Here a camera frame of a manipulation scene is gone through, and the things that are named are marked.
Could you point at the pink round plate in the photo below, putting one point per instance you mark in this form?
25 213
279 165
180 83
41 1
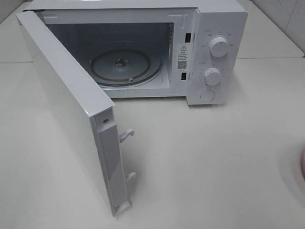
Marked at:
303 164

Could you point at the white microwave door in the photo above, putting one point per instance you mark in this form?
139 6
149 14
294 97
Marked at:
83 109

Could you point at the round white door button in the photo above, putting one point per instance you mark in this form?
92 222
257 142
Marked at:
207 95

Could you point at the glass microwave turntable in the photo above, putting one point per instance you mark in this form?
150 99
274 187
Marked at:
126 63

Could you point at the white microwave knob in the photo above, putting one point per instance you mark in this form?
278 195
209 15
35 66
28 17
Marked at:
219 46
212 76

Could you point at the white microwave oven body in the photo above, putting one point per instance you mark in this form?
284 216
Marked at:
180 29

